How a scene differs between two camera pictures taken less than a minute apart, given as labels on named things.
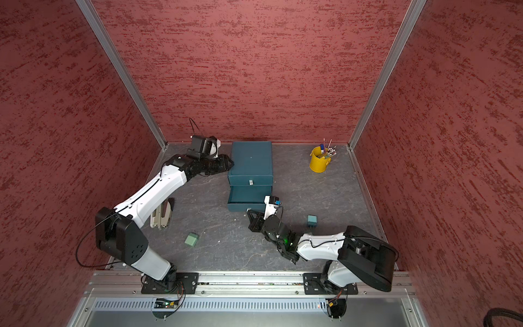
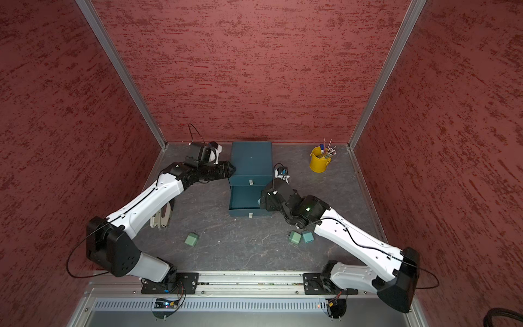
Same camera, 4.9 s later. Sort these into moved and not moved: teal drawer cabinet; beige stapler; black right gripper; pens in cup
Moved: black right gripper
Not moved: pens in cup; teal drawer cabinet; beige stapler
